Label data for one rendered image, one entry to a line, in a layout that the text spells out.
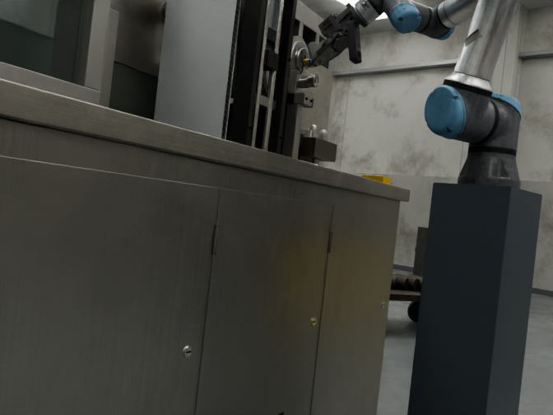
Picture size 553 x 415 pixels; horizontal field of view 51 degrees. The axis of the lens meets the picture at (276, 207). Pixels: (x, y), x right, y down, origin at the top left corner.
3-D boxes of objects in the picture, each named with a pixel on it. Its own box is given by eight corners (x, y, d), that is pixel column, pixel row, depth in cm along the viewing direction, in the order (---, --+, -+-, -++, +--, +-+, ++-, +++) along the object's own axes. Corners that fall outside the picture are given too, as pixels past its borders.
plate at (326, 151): (313, 156, 187) (316, 137, 187) (214, 150, 208) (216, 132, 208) (335, 162, 201) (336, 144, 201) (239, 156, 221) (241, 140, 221)
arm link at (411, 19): (437, 18, 161) (420, -4, 168) (407, 6, 155) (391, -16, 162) (420, 41, 166) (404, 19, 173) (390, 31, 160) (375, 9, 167)
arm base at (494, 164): (529, 193, 149) (533, 154, 149) (504, 187, 138) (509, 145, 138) (472, 189, 159) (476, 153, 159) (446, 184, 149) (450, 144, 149)
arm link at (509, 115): (527, 152, 147) (533, 99, 147) (492, 144, 140) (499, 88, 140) (488, 153, 157) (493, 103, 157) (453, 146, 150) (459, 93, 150)
